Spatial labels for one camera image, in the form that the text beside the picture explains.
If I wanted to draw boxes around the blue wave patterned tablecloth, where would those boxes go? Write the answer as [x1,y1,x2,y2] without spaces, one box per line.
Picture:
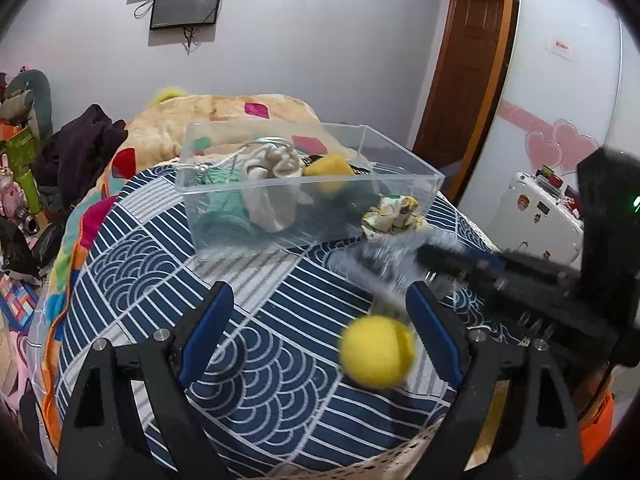
[52,160,506,476]

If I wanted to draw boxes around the beige drawstring pouch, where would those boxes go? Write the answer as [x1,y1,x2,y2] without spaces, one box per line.
[240,141,313,233]

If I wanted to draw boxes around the green cardboard box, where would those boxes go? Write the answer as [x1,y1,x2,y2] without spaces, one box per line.
[5,127,42,213]

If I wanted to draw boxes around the white suitcase with stickers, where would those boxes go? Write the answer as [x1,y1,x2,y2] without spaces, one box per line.
[487,171,586,267]

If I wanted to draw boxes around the pink toy figure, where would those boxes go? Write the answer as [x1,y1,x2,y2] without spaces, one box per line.
[0,155,32,223]

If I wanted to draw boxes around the black plastic bag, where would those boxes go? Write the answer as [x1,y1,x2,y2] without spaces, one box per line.
[0,220,68,282]

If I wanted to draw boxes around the yellow felt ball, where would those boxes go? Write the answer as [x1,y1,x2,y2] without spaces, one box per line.
[339,315,417,390]

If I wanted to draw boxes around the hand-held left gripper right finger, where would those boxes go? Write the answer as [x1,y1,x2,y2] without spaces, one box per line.
[405,281,586,480]

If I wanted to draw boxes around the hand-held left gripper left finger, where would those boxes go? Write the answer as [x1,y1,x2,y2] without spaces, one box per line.
[57,281,236,480]

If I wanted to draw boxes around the brown wooden door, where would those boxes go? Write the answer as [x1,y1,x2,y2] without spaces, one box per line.
[412,0,522,202]

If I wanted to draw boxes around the colourful checked quilt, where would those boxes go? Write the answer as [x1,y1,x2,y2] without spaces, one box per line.
[0,275,42,333]

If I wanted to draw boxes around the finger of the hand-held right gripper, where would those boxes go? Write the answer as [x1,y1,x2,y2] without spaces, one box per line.
[415,242,511,288]

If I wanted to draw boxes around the grey plush toy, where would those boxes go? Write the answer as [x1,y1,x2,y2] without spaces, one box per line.
[0,67,55,141]

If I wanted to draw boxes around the yellow plush toy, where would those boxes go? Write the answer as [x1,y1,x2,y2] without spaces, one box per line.
[152,86,189,106]

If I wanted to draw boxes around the dark purple clothing pile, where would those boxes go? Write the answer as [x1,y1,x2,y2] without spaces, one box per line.
[35,104,130,211]

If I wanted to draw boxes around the floral fabric scrunchie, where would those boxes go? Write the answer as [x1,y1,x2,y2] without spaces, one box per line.
[361,194,431,238]

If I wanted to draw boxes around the beige blanket with coloured diamonds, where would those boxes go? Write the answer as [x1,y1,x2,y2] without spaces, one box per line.
[39,92,378,431]

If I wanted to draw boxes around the teal cloth pouch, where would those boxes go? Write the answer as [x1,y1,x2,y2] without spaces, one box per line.
[200,162,251,233]

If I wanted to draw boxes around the clear plastic box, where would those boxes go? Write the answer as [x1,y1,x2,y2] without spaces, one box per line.
[177,121,446,261]

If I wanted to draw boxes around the small black wall screen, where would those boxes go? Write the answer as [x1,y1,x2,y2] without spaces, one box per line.
[150,0,224,32]

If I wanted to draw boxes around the pink heart wall stickers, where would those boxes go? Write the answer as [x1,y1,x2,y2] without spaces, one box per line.
[525,119,600,173]

